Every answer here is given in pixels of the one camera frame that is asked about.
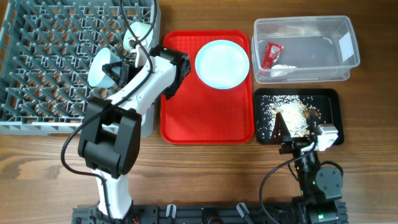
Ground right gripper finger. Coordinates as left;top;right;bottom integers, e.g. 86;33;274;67
271;112;291;139
307;111;320;135

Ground light blue bowl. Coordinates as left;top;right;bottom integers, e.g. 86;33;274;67
88;48;121;88

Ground food scraps and rice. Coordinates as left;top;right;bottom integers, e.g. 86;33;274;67
256;95;321;141

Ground green bowl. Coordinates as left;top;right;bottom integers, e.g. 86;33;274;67
123;21;153;54

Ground white napkin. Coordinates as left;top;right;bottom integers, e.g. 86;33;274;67
271;65;297;77

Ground red ketchup packet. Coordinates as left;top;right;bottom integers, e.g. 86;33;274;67
261;42;284;69

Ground light blue plate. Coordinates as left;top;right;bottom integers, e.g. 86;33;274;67
195;40;249;90

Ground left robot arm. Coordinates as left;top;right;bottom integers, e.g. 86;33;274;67
73;45;190;223

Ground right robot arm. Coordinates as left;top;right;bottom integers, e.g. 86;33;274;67
271;112;348;223

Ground black waste tray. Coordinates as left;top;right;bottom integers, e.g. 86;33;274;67
253;88;345;146

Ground grey dishwasher rack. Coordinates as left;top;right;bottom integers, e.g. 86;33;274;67
1;0;161;136

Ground red serving tray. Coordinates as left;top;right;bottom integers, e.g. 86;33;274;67
160;30;254;144

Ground clear plastic bin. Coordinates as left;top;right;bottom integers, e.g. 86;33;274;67
251;16;360;84

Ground right camera cable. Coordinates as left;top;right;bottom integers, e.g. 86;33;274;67
259;142;321;224

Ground camera cable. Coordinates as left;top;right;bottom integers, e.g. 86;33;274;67
259;142;321;224
60;0;158;224

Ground left camera cable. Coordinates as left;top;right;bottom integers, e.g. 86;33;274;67
60;0;158;224

